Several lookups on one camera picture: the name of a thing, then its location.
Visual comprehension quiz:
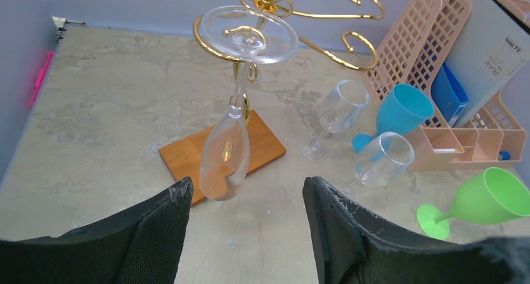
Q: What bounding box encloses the clear glass middle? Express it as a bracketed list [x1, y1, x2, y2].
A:
[331, 131, 415, 196]

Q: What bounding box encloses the pink marker on wall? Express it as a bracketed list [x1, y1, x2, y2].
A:
[29, 51, 54, 108]

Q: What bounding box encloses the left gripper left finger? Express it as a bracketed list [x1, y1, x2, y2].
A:
[1, 177, 194, 283]

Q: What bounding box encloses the gold wine glass rack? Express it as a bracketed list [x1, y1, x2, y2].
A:
[159, 0, 386, 205]

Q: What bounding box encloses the peach file organizer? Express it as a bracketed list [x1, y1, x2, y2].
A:
[362, 0, 529, 171]

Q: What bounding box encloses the clear glass back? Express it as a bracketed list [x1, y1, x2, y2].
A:
[299, 79, 370, 162]

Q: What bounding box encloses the clear flute wine glass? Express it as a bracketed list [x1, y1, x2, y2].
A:
[199, 6, 299, 201]

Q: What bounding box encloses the green plastic goblet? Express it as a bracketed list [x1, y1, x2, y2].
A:
[416, 167, 529, 240]

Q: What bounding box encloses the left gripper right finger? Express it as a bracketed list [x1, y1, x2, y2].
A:
[302, 176, 529, 283]

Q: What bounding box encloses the blue plastic goblet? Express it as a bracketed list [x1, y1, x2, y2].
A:
[352, 84, 434, 153]

